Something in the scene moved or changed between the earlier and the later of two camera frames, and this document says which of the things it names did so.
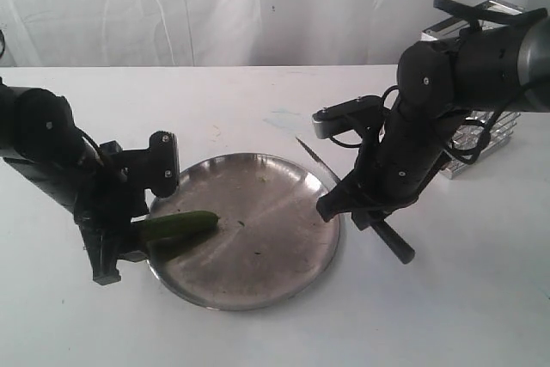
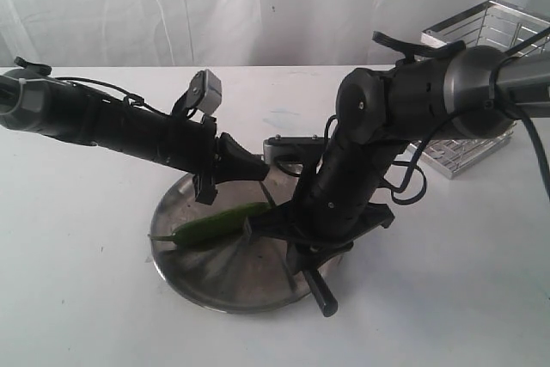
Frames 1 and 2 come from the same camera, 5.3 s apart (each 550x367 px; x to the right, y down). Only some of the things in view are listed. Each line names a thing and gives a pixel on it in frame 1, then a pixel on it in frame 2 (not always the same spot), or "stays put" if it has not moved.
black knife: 398,244 → 280,230
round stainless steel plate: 271,246 stays put
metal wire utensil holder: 483,132 stays put
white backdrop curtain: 60,10 stays put
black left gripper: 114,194 → 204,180
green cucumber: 176,227 → 215,228
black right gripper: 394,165 → 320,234
